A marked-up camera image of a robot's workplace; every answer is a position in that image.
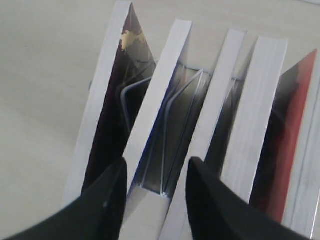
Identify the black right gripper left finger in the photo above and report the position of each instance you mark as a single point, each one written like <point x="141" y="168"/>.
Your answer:
<point x="97" y="214"/>

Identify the black spine book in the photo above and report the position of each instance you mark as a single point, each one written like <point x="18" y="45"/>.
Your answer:
<point x="218" y="89"/>

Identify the red teal spine book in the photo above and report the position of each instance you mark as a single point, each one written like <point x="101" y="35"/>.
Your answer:
<point x="286" y="188"/>

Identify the grey spine book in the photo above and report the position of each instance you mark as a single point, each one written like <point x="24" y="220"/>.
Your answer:
<point x="252" y="116"/>

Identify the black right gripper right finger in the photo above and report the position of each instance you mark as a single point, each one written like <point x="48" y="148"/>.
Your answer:
<point x="215" y="212"/>

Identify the dark maroon spine book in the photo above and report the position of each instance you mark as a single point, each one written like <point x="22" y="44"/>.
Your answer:
<point x="124" y="39"/>

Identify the blue moon cover book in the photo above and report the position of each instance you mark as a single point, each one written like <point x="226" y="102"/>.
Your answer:
<point x="164" y="72"/>

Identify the white wire book rack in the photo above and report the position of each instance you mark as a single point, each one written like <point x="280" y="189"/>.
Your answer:
<point x="165" y="140"/>

